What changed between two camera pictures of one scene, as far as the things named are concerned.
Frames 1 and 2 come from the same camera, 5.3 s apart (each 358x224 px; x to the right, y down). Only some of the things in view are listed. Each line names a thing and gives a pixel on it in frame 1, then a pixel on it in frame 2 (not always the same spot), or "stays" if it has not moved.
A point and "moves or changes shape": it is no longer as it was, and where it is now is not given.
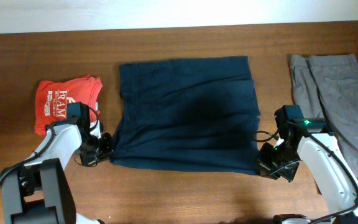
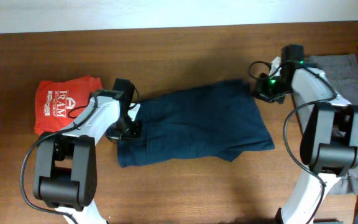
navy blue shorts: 196,115 moves or changes shape
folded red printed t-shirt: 52,98 stays
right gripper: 266,169 to 261,93
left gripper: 108,147 to 135,132
